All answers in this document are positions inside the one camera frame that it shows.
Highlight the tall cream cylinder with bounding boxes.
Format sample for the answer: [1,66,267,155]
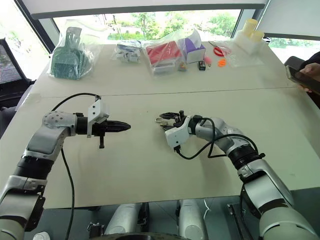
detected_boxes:
[243,19,258,38]

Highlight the bystander hand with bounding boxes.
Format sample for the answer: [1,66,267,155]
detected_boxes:
[298,62,320,83]

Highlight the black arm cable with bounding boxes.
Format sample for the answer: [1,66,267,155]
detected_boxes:
[173,117,266,161]
[51,92,102,240]

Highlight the red handled scissors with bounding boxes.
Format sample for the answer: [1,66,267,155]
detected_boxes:
[208,41,230,57]

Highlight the bag of white blue parts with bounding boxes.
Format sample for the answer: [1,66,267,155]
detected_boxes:
[111,39,143,64]

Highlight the silver robot leg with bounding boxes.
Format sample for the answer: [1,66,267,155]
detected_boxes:
[178,199,208,240]
[103,202,141,236]

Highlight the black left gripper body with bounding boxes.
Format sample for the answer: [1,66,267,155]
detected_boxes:
[91,120,110,149]

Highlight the green plastic dustpan set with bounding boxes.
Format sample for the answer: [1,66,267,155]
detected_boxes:
[49,26,87,81]

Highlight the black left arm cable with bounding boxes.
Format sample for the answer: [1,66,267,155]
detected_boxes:
[51,92,102,240]

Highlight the clear bag around dustpan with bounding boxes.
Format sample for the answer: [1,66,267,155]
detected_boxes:
[47,21,102,82]

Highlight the smartphone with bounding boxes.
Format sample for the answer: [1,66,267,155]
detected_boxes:
[284,64,320,91]

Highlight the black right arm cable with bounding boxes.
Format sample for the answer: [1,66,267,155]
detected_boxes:
[173,117,266,161]

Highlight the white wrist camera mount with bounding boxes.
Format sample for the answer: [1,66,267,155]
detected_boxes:
[86,98,111,139]
[164,116,195,151]

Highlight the clear bag around red box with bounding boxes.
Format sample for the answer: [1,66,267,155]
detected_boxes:
[142,28,203,78]

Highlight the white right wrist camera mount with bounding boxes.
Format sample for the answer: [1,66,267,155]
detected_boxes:
[164,116,195,151]

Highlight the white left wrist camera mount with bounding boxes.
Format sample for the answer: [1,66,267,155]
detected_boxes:
[86,98,111,139]

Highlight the purple white tissue box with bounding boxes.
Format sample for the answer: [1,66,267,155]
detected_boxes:
[184,37,206,65]

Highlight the short cream cylinder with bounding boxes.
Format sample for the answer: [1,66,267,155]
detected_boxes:
[250,30,265,43]

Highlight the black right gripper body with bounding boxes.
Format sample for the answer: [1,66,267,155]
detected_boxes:
[172,110,188,129]

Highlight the clear flat plastic bag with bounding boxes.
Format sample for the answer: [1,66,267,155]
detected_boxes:
[219,41,266,68]

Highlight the black mesh office chair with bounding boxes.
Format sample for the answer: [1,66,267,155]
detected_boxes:
[0,37,35,108]

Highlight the brass padlock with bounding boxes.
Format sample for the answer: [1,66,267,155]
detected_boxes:
[154,116,175,129]

